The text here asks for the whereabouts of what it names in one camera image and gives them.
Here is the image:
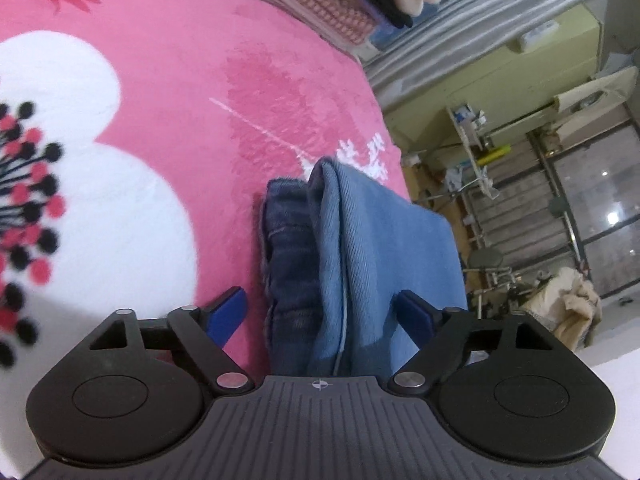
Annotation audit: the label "pink floral bed blanket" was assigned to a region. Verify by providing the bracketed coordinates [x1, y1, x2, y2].
[1, 0, 406, 478]

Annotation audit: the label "grey curtain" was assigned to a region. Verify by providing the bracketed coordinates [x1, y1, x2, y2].
[364, 0, 585, 110]

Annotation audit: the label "wheelchair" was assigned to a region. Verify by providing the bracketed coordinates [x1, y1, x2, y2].
[461, 247, 552, 320]

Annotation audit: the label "beige coat on wheelchair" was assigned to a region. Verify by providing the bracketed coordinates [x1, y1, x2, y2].
[522, 266, 603, 352]

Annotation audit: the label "cluttered side table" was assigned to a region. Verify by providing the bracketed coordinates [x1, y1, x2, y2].
[401, 104, 511, 245]

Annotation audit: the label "blue denim jeans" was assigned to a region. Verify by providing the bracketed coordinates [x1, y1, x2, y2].
[260, 157, 466, 378]

